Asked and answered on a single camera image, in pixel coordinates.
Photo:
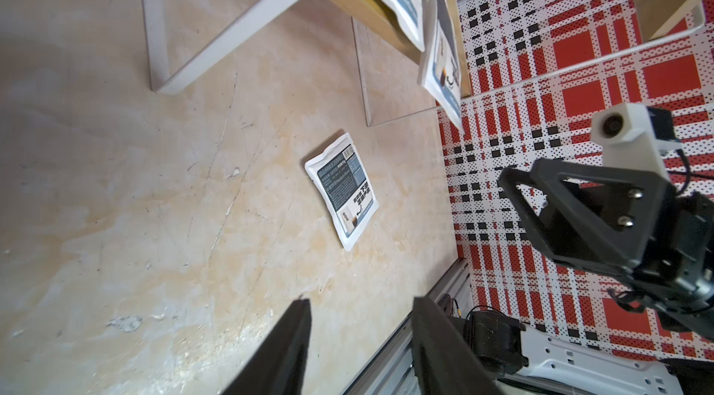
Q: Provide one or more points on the yellow two-tier shelf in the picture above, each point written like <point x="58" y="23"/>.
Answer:
<point x="300" y="71"/>

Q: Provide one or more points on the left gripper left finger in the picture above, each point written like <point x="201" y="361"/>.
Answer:
<point x="278" y="366"/>

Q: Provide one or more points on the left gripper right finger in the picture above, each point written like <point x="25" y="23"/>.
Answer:
<point x="443" y="362"/>

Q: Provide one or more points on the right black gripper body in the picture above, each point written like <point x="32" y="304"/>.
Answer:
<point x="675" y="278"/>

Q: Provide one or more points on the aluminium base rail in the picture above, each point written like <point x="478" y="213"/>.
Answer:
<point x="391" y="369"/>

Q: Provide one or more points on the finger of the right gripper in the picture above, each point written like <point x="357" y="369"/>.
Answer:
<point x="593" y="218"/>

